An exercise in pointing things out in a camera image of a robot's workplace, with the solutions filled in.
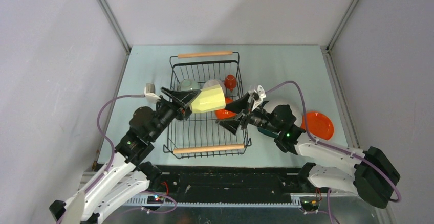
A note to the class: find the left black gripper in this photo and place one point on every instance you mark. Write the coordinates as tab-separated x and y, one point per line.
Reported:
185	97

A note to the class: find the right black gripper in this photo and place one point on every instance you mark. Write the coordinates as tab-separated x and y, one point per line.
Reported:
232	125

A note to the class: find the yellow ceramic mug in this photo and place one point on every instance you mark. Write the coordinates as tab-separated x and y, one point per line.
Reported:
209	99

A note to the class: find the white pink fluted plate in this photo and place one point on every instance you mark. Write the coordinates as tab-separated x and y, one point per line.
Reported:
270	105

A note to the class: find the orange round plate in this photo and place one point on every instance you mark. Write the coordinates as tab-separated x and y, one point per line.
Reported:
318	124

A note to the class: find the teal square plate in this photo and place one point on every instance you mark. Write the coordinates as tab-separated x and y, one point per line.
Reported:
268	133

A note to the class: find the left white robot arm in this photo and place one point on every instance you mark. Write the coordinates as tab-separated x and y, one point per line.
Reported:
126	174

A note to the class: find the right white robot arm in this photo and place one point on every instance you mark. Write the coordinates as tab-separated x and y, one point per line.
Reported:
367	173

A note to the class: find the green floral ceramic bowl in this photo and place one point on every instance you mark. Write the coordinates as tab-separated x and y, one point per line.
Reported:
188	85

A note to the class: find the orange glossy bowl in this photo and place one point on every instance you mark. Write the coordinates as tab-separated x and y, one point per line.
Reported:
224	114

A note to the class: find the white ceramic bowl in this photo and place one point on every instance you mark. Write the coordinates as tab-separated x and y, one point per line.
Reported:
213	82

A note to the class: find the small orange ceramic cup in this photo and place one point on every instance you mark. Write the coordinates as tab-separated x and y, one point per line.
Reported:
230	82

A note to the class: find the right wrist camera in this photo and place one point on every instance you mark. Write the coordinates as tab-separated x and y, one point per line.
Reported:
257	93

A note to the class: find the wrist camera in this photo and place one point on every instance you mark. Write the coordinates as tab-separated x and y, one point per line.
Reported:
151	92
257	93

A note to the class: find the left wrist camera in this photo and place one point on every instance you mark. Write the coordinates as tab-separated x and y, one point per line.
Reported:
151	92

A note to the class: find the black wire dish rack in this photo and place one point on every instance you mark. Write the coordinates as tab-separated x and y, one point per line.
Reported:
200	135

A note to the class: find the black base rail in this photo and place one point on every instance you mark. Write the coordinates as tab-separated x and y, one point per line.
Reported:
200	185

